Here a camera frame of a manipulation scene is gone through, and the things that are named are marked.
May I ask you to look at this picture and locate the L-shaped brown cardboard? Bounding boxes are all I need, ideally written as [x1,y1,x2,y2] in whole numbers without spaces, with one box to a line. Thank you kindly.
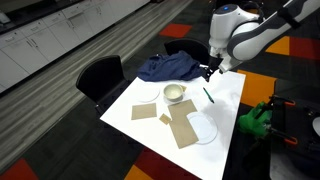
[167,98,200,150]

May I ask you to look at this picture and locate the white round disc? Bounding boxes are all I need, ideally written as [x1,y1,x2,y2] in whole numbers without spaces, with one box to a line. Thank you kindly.
[312,116,320,137]

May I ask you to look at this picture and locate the white bowl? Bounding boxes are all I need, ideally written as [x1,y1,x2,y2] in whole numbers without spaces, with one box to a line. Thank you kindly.
[163,83,184,102]

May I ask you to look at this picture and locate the small tan square card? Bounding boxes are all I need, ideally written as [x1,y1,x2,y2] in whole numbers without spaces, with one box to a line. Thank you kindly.
[158,113,172,126]

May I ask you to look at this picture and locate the white cabinets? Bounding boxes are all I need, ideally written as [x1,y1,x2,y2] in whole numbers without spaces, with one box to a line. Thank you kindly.
[0,0,151,94]

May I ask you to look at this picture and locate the blue cloth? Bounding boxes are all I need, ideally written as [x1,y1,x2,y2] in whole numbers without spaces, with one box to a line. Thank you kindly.
[137,50,206,83]

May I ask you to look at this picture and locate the large clear plate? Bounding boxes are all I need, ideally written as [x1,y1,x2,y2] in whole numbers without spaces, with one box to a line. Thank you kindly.
[186,111,219,145]

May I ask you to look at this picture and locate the orange and black clamp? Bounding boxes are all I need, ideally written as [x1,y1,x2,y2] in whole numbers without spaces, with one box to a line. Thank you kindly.
[254,94,297,119]
[266,128,299,146]

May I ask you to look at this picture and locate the rectangular brown cardboard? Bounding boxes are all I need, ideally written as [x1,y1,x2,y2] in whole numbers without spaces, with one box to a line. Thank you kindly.
[130,102,158,121]

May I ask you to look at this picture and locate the small white plate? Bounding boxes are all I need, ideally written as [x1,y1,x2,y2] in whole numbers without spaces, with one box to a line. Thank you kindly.
[135,83,161,103]

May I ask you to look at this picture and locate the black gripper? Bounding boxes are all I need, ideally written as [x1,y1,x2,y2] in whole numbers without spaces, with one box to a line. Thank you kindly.
[200,55,224,83]

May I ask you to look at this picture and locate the green pen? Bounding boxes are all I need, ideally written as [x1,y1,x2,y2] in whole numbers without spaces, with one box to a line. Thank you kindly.
[202,86,215,104]

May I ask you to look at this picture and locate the black stand platform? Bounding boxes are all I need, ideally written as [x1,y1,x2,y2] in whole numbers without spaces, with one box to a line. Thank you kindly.
[269,94,320,168]

